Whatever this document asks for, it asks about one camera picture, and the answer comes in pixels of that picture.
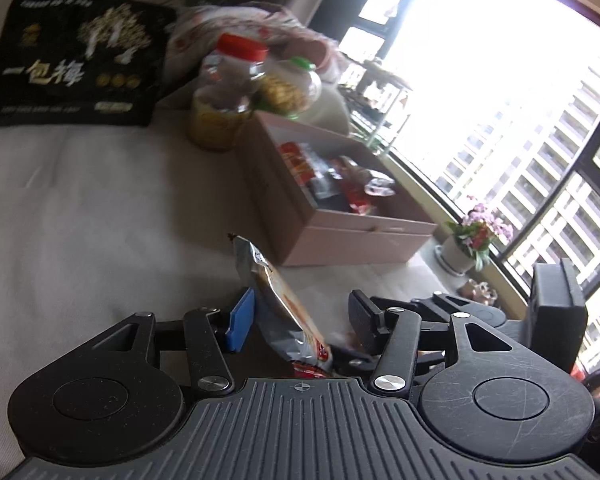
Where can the pink floral blanket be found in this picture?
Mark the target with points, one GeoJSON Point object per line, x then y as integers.
{"type": "Point", "coordinates": [260, 22]}

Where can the large black snack bag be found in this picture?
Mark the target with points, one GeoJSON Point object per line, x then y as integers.
{"type": "Point", "coordinates": [80, 60]}

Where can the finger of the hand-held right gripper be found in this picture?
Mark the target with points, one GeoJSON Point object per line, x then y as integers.
{"type": "Point", "coordinates": [440, 305]}
{"type": "Point", "coordinates": [352, 360]}

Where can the balcony plant rack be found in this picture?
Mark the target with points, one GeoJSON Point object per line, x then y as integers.
{"type": "Point", "coordinates": [375, 105]}

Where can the red-brown patterned snack bag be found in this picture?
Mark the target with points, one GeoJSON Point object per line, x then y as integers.
{"type": "Point", "coordinates": [352, 185]}

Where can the red and white snack packet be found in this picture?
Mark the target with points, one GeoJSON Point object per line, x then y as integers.
{"type": "Point", "coordinates": [290, 320]}

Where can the potted flower plant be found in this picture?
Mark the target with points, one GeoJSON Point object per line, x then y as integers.
{"type": "Point", "coordinates": [472, 240]}

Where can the green-lid jar of yellow balls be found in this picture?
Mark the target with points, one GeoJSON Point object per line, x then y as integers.
{"type": "Point", "coordinates": [290, 87]}

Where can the pink cardboard box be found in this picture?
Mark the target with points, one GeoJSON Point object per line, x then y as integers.
{"type": "Point", "coordinates": [280, 200]}

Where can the small pink figurine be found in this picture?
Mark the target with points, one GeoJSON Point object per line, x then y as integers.
{"type": "Point", "coordinates": [477, 291]}

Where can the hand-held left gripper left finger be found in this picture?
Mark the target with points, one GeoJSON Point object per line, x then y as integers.
{"type": "Point", "coordinates": [242, 320]}

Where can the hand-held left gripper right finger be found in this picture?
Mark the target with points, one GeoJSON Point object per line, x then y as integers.
{"type": "Point", "coordinates": [362, 317]}

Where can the red-lid clear plastic jar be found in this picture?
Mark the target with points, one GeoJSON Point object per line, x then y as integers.
{"type": "Point", "coordinates": [227, 95]}

